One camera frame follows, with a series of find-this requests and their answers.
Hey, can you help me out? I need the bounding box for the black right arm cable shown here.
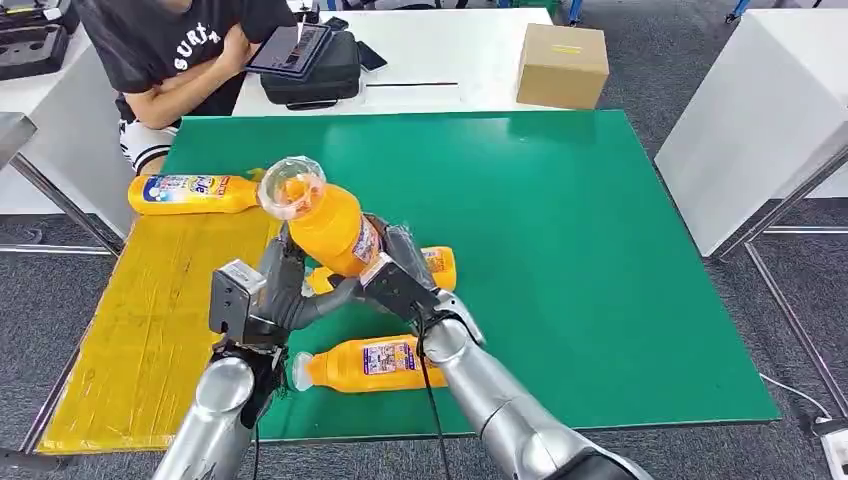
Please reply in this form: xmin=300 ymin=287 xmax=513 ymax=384
xmin=413 ymin=309 xmax=454 ymax=480

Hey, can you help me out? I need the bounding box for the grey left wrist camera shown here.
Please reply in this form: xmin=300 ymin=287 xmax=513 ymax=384
xmin=209 ymin=259 xmax=268 ymax=340

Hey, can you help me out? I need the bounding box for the white power strip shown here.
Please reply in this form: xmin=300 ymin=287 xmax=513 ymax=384
xmin=813 ymin=415 xmax=848 ymax=480

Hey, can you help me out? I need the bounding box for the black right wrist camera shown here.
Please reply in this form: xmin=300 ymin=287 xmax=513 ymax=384
xmin=359 ymin=253 xmax=444 ymax=327

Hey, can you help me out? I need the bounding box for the long white table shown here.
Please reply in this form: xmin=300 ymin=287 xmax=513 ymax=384
xmin=231 ymin=6 xmax=571 ymax=119

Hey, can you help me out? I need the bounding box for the black tablet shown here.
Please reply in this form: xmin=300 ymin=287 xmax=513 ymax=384
xmin=245 ymin=23 xmax=333 ymax=81

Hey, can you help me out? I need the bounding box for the white side table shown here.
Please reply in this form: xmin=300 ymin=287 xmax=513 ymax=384
xmin=0 ymin=23 xmax=138 ymax=258

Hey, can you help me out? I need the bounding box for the black foam tray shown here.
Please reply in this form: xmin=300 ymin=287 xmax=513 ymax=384
xmin=0 ymin=25 xmax=72 ymax=83
xmin=0 ymin=0 xmax=81 ymax=34

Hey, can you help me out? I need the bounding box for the black bag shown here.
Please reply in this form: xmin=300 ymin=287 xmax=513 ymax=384
xmin=259 ymin=31 xmax=363 ymax=111

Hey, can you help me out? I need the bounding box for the green mat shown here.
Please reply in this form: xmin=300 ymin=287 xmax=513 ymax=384
xmin=162 ymin=109 xmax=783 ymax=444

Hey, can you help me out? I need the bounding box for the orange drink bottle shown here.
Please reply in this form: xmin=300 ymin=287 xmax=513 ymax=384
xmin=304 ymin=246 xmax=459 ymax=297
xmin=291 ymin=334 xmax=449 ymax=395
xmin=256 ymin=155 xmax=386 ymax=279
xmin=127 ymin=168 xmax=268 ymax=217

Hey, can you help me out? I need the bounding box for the white table with metal legs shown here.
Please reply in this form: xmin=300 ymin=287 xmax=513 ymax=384
xmin=654 ymin=7 xmax=848 ymax=420

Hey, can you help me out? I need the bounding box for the cardboard box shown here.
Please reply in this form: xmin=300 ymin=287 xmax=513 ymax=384
xmin=515 ymin=23 xmax=611 ymax=111

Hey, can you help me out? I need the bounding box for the person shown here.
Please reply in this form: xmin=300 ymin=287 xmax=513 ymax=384
xmin=72 ymin=0 xmax=299 ymax=178

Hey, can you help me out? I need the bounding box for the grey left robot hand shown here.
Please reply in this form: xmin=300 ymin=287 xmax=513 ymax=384
xmin=251 ymin=221 xmax=365 ymax=346

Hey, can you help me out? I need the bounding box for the black phone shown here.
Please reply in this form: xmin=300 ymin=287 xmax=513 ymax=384
xmin=356 ymin=39 xmax=390 ymax=73

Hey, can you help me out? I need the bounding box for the yellow sheet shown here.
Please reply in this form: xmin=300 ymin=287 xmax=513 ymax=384
xmin=36 ymin=210 xmax=284 ymax=457

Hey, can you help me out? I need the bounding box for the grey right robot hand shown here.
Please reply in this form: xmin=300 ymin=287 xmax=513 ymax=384
xmin=366 ymin=213 xmax=441 ymax=294

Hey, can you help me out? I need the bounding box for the white floor cable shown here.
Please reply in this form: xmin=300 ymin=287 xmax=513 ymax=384
xmin=758 ymin=372 xmax=833 ymax=421

